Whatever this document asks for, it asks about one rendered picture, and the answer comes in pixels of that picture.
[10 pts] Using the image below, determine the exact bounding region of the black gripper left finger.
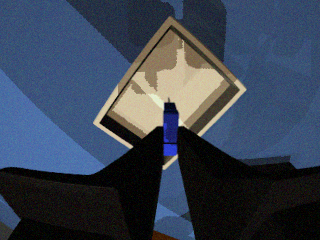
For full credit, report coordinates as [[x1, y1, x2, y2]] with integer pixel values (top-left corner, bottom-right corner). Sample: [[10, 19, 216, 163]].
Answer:
[[0, 127, 164, 240]]

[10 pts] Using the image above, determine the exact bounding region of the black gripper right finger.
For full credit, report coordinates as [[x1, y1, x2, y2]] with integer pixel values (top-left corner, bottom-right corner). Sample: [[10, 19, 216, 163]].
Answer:
[[176, 127, 320, 240]]

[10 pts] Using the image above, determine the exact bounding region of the blue fuse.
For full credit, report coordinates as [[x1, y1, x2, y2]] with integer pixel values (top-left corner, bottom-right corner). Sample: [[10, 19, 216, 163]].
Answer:
[[163, 97, 179, 155]]

